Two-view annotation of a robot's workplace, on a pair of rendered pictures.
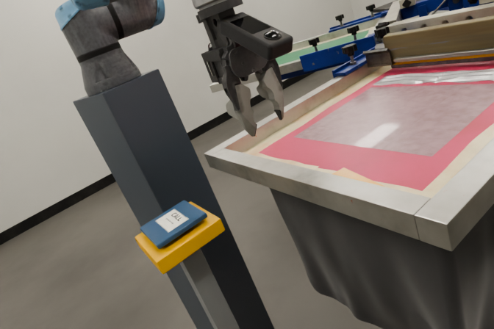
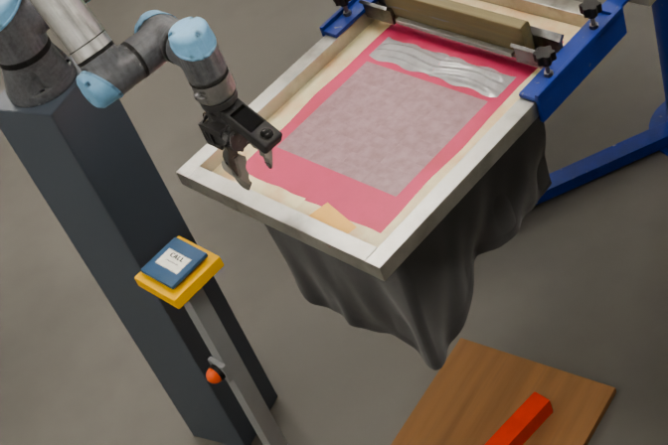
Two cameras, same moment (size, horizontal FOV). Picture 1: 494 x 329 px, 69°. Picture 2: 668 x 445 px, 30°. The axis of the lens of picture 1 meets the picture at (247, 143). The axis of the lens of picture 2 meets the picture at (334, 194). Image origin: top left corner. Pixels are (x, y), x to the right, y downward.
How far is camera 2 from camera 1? 1.83 m
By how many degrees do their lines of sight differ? 22
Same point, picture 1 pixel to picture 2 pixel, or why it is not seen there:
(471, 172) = (405, 226)
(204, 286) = (204, 313)
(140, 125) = (87, 138)
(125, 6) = not seen: outside the picture
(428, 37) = (429, 11)
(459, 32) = (455, 18)
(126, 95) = (72, 106)
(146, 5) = not seen: outside the picture
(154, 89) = not seen: hidden behind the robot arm
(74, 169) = not seen: outside the picture
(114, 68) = (53, 75)
